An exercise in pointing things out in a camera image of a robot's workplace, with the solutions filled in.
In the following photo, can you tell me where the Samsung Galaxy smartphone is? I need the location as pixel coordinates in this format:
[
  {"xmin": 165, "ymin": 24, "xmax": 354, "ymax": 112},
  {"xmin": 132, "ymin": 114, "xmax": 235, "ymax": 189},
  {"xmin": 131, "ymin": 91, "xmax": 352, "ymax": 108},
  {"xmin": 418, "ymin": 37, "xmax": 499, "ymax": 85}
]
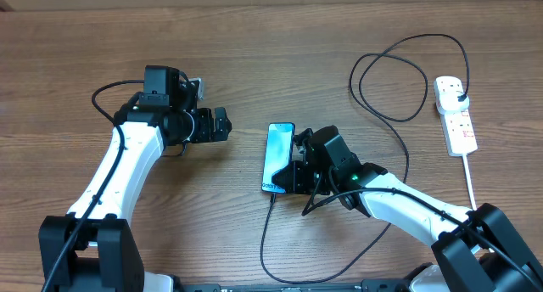
[{"xmin": 261, "ymin": 122, "xmax": 295, "ymax": 194}]

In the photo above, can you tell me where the black USB charging cable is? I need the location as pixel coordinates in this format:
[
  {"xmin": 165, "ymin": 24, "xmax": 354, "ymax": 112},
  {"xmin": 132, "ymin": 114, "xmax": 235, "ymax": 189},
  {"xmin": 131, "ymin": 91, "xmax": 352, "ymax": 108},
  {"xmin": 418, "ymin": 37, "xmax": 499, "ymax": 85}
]
[{"xmin": 259, "ymin": 33, "xmax": 471, "ymax": 284}]

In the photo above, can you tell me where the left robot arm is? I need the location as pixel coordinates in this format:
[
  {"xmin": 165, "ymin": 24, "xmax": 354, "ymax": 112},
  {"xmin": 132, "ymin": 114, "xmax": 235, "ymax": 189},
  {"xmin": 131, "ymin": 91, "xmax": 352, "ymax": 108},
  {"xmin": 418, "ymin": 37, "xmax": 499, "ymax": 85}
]
[{"xmin": 38, "ymin": 65, "xmax": 232, "ymax": 291}]

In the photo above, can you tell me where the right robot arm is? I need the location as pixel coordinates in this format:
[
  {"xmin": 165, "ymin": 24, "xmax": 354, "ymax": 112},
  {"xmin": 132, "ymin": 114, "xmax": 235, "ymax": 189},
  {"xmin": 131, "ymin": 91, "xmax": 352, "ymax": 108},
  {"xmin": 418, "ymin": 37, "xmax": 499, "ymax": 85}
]
[{"xmin": 262, "ymin": 122, "xmax": 542, "ymax": 291}]

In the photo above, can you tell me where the white charger plug adapter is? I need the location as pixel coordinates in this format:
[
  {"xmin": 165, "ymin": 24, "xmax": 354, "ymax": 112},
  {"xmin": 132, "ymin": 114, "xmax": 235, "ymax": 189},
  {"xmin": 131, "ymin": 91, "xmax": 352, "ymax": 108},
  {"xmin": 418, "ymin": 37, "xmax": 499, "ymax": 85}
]
[{"xmin": 436, "ymin": 91, "xmax": 470, "ymax": 115}]

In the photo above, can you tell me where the white power strip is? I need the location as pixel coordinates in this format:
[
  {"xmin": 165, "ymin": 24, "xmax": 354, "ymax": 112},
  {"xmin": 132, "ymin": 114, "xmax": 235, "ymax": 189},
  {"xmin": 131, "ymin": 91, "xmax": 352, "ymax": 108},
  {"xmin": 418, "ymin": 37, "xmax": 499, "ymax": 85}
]
[{"xmin": 433, "ymin": 76, "xmax": 478, "ymax": 157}]

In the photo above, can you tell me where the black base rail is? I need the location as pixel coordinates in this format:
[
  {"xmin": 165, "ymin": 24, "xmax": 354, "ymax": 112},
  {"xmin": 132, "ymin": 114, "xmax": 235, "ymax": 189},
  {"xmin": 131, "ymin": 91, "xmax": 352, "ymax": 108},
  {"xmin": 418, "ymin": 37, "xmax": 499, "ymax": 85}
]
[{"xmin": 143, "ymin": 272, "xmax": 480, "ymax": 292}]

